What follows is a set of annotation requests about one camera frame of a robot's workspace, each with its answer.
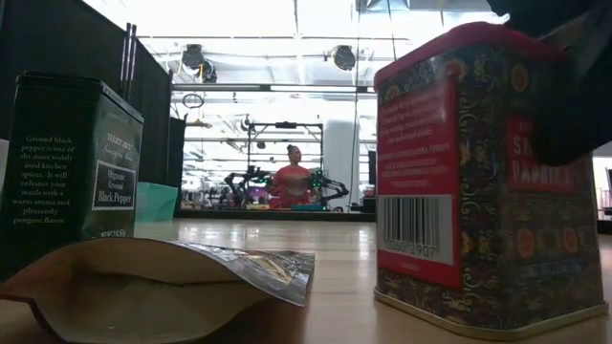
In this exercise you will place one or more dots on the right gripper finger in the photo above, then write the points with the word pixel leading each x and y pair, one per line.
pixel 535 14
pixel 578 105

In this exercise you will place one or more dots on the red smoked paprika tin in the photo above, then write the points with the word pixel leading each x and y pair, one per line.
pixel 478 200

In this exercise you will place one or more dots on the brown spice pouch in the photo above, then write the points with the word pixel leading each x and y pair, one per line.
pixel 143 296

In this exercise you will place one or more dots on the black distant robot arm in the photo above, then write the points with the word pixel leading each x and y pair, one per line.
pixel 330 186
pixel 244 184

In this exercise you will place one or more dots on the black monitor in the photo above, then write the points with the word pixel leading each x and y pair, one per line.
pixel 372 167

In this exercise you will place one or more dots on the person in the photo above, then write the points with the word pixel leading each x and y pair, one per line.
pixel 291 184

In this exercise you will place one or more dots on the teal plastic bin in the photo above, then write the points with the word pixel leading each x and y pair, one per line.
pixel 158 203

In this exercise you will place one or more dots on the black curtain partition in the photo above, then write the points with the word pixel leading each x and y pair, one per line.
pixel 48 38

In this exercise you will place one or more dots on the dark green pepper tin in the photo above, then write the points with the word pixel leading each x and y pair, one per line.
pixel 62 167

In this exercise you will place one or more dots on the black metal rig frame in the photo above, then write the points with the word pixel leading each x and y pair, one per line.
pixel 284 125

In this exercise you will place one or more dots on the black aluminium table frame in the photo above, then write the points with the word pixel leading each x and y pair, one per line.
pixel 277 215

